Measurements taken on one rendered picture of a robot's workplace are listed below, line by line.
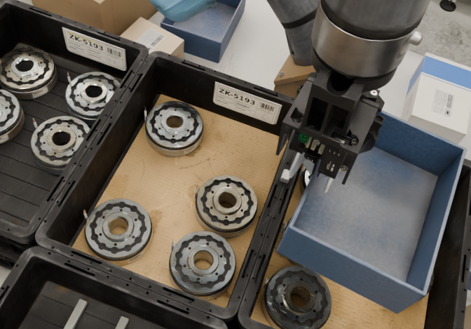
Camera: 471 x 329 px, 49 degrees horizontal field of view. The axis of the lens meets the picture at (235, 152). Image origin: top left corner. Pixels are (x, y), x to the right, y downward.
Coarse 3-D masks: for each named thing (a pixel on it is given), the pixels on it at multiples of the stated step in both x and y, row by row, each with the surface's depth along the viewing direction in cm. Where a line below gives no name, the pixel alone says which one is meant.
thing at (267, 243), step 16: (464, 160) 86; (288, 192) 79; (272, 224) 76; (464, 224) 80; (272, 240) 74; (464, 240) 78; (464, 256) 78; (256, 272) 71; (464, 272) 75; (256, 288) 70; (464, 288) 74; (240, 304) 69; (464, 304) 72; (240, 320) 68; (464, 320) 71
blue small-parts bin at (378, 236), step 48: (384, 144) 66; (432, 144) 62; (336, 192) 63; (384, 192) 64; (432, 192) 65; (288, 240) 55; (336, 240) 60; (384, 240) 60; (432, 240) 55; (384, 288) 53
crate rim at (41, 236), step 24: (144, 72) 88; (216, 72) 90; (264, 96) 89; (288, 96) 89; (96, 144) 80; (288, 144) 84; (288, 168) 81; (72, 192) 75; (48, 216) 72; (264, 216) 76; (48, 240) 70; (96, 264) 69; (144, 288) 69; (168, 288) 69; (240, 288) 70; (216, 312) 68
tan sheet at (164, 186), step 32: (160, 96) 98; (224, 128) 96; (256, 128) 97; (128, 160) 90; (160, 160) 91; (192, 160) 92; (224, 160) 92; (256, 160) 93; (128, 192) 87; (160, 192) 87; (192, 192) 88; (256, 192) 90; (160, 224) 84; (192, 224) 85; (256, 224) 86; (160, 256) 81
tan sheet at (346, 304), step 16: (288, 208) 89; (272, 256) 84; (272, 272) 82; (336, 288) 82; (256, 304) 79; (336, 304) 80; (352, 304) 81; (368, 304) 81; (416, 304) 82; (256, 320) 78; (336, 320) 79; (352, 320) 79; (368, 320) 80; (384, 320) 80; (400, 320) 80; (416, 320) 81
